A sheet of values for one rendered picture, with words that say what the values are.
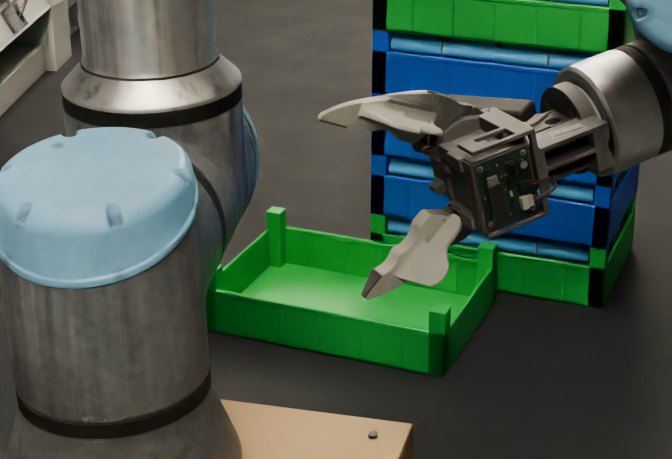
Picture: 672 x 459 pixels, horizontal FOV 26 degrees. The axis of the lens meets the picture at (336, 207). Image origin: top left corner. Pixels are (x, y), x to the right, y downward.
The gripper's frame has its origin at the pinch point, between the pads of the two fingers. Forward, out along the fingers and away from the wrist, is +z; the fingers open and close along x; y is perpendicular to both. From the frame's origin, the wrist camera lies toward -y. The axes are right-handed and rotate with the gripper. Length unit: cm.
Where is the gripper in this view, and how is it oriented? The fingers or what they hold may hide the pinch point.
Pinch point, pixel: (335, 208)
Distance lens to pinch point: 108.3
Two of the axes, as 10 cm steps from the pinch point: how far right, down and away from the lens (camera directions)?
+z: -9.0, 3.5, -2.7
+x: 2.2, 8.9, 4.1
